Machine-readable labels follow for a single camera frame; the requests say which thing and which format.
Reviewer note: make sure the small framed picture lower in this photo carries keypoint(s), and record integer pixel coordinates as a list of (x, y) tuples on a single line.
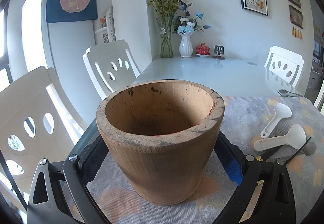
[(296, 16)]

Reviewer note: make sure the metal spoon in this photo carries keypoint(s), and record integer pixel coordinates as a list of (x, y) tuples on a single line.
[(308, 150), (286, 93)]

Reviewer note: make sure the wooden bamboo utensil holder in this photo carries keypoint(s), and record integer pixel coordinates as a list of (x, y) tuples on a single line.
[(161, 134)]

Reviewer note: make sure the white rice paddle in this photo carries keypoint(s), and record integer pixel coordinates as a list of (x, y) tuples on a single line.
[(281, 112), (295, 137)]

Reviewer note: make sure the black phone stand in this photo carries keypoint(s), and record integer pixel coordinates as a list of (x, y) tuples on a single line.
[(218, 52)]

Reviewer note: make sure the white chair edge far right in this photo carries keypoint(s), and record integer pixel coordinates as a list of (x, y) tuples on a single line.
[(319, 100)]

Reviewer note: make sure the blue fabric fridge cover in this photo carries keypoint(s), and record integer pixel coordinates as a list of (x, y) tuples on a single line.
[(58, 11)]

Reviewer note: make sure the metal spoon far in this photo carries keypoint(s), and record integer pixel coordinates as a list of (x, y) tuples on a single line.
[(286, 93)]

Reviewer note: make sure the white wall shelf rack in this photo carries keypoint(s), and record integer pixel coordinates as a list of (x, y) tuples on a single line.
[(106, 33)]

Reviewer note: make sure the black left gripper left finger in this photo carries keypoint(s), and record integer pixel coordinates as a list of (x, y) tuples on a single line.
[(47, 202)]

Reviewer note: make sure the white ribbed vase flowers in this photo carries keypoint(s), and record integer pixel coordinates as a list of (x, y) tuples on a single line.
[(185, 25)]

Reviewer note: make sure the red lidded teacup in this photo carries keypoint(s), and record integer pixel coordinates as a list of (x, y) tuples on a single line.
[(202, 50)]

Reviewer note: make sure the white refrigerator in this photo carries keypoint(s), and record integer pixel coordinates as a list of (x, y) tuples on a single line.
[(63, 47)]

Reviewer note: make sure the grey ginkgo-pattern placemat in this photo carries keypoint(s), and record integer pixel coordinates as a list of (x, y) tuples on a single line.
[(244, 119)]

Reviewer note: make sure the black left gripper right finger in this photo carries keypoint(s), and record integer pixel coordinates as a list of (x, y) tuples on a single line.
[(264, 191)]

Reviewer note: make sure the glass vase with stems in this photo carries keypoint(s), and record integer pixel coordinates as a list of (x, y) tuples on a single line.
[(165, 11)]

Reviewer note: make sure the white chair near left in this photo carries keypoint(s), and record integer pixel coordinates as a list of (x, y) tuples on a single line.
[(37, 121)]

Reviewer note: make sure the metal fork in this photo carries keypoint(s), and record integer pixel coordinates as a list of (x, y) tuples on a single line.
[(281, 128)]

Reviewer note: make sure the white chair right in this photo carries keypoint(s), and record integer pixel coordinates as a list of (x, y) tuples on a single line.
[(286, 64)]

